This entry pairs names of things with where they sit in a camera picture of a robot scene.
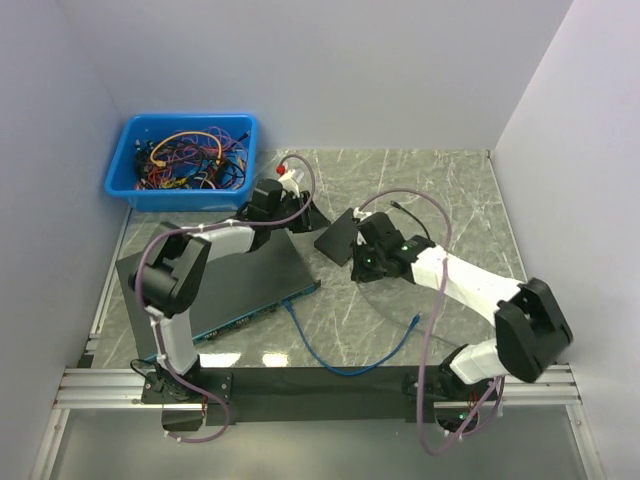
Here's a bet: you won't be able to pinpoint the small black network switch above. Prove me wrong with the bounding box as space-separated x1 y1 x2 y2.
314 208 358 267

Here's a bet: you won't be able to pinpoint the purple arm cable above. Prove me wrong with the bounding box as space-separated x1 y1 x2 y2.
134 154 317 444
357 187 506 456

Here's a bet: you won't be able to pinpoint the large black network switch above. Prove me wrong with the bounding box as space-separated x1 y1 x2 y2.
114 229 322 361

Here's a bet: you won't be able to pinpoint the aluminium rail frame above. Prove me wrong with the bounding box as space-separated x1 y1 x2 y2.
32 233 603 479

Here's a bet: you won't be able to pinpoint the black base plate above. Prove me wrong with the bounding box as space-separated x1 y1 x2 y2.
141 365 490 426

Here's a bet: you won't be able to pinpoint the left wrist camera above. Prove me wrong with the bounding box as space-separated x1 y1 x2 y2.
276 165 304 195

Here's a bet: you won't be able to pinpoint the blue ethernet cable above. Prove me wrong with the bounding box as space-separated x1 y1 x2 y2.
282 299 422 376

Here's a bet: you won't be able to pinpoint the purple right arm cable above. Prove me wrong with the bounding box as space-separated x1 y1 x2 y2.
357 187 506 456

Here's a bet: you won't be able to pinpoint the tangled cables in bin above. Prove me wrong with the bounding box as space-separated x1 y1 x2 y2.
131 125 250 191

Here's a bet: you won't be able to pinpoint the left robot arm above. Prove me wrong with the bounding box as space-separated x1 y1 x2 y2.
130 174 330 402

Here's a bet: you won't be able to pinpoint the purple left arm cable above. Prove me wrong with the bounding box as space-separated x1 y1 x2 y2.
134 154 317 444

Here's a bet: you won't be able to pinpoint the blue plastic bin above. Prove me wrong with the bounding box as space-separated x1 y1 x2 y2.
104 113 258 212

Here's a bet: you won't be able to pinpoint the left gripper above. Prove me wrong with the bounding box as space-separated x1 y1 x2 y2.
269 191 332 234

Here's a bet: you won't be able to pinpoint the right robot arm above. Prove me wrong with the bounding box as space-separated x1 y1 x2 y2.
351 212 574 399

